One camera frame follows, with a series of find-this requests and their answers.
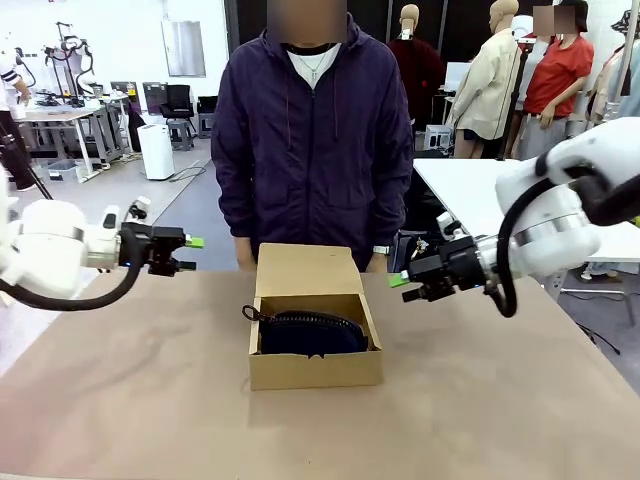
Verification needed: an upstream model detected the brown cardboard box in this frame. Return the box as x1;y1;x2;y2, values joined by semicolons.
248;242;385;392

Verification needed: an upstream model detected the mannequin in dark red top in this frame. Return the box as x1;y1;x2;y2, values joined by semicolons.
387;4;446;129

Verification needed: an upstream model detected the black office chair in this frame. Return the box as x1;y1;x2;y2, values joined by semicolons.
159;83;197;122

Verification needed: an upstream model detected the grey storage bin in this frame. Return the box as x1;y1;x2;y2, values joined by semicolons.
41;159;84;184

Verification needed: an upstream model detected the background work desk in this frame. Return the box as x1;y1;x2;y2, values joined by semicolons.
19;94;135;182

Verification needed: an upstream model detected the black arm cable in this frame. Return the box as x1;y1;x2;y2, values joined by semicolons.
0;227;147;312
481;168;640;319

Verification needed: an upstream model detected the white air purifier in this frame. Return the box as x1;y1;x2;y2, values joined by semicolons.
136;123;176;181

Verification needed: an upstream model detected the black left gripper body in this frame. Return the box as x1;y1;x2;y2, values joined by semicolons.
118;223;187;278

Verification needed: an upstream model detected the person in white jersey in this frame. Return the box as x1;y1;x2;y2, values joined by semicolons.
0;44;37;193

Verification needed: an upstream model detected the black tripod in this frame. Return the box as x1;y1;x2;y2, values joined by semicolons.
0;128;54;201

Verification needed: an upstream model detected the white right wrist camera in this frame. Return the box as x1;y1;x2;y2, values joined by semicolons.
435;211;465;242

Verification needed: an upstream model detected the white table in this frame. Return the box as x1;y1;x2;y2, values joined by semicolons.
412;157;640;267

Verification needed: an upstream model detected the figure in red shirt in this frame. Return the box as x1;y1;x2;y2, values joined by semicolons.
517;0;596;161

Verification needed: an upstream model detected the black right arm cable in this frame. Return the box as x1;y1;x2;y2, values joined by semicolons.
481;168;640;319

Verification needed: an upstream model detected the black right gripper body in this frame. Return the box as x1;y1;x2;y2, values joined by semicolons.
406;234;485;302

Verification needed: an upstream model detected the mannequin in beige jacket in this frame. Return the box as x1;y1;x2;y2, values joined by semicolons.
444;0;524;160

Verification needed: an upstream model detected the person's right hand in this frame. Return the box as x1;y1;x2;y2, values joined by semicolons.
234;235;257;273

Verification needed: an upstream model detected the navy zip pouch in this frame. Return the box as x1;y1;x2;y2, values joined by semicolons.
241;304;371;358

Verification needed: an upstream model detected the grey stool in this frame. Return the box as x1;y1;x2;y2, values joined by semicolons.
166;119;196;152

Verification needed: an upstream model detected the grey wall panel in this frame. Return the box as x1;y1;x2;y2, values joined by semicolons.
160;19;207;79

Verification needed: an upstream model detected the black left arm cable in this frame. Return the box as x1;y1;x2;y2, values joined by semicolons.
0;227;147;312

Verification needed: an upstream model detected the person in purple jacket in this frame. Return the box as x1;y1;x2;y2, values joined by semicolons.
210;12;415;274

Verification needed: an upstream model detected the background white robot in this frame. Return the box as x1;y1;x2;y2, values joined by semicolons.
43;21;99;109

